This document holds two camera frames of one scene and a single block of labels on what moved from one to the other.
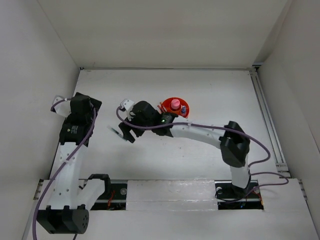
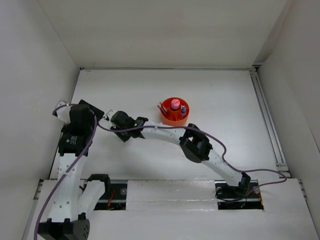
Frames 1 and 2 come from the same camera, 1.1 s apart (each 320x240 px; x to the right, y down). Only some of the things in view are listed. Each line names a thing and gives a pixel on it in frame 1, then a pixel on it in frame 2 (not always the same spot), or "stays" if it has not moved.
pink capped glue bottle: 175,103 stays
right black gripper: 127,134 -> 124,138
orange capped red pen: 162,106 stays
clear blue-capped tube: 183,110 stays
